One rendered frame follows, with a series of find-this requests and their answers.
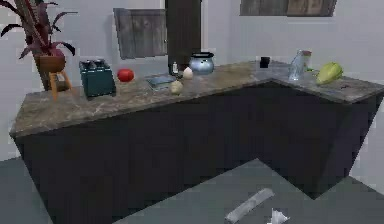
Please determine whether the purple houseplant on wooden stand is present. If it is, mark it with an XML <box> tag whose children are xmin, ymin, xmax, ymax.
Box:
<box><xmin>0</xmin><ymin>0</ymin><xmax>79</xmax><ymax>102</ymax></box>

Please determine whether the white crumpled paper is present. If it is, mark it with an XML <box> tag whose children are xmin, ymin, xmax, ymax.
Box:
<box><xmin>267</xmin><ymin>208</ymin><xmax>291</xmax><ymax>224</ymax></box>

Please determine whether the brown wooden wall picture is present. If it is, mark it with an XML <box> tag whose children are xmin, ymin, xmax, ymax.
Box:
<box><xmin>239</xmin><ymin>0</ymin><xmax>338</xmax><ymax>18</ymax></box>

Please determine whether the grey flat strip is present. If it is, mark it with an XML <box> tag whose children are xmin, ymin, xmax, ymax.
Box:
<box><xmin>224</xmin><ymin>187</ymin><xmax>276</xmax><ymax>224</ymax></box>

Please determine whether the beige potato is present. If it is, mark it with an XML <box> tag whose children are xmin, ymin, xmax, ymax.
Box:
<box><xmin>169</xmin><ymin>80</ymin><xmax>184</xmax><ymax>96</ymax></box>

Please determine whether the grey wooden wall picture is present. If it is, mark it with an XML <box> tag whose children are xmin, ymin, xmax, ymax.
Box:
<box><xmin>112</xmin><ymin>7</ymin><xmax>168</xmax><ymax>61</ymax></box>

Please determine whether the dark brown room door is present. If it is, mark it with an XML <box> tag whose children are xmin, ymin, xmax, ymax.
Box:
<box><xmin>164</xmin><ymin>0</ymin><xmax>203</xmax><ymax>70</ymax></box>

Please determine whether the clear jar with red lid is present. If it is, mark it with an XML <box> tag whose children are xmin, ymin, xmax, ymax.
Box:
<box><xmin>301</xmin><ymin>50</ymin><xmax>313</xmax><ymax>72</ymax></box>

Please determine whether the clear glass bottle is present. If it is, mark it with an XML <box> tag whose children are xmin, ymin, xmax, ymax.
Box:
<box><xmin>287</xmin><ymin>49</ymin><xmax>306</xmax><ymax>82</ymax></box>

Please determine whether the white egg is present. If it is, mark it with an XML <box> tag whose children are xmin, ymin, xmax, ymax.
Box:
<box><xmin>182</xmin><ymin>66</ymin><xmax>195</xmax><ymax>81</ymax></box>

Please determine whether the dark green toaster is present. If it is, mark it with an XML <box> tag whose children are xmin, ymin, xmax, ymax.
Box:
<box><xmin>78</xmin><ymin>58</ymin><xmax>117</xmax><ymax>99</ymax></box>

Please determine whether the green lettuce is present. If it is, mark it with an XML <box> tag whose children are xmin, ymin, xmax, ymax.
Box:
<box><xmin>315</xmin><ymin>61</ymin><xmax>344</xmax><ymax>86</ymax></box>

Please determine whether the dark marble-top kitchen counter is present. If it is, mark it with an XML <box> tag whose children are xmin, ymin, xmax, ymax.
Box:
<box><xmin>9</xmin><ymin>59</ymin><xmax>384</xmax><ymax>224</ymax></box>

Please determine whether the silver kettle pot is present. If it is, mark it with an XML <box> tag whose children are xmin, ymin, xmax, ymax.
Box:
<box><xmin>188</xmin><ymin>51</ymin><xmax>216</xmax><ymax>76</ymax></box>

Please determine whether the red tomato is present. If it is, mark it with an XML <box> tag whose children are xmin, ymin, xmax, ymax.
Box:
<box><xmin>116</xmin><ymin>68</ymin><xmax>136</xmax><ymax>83</ymax></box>

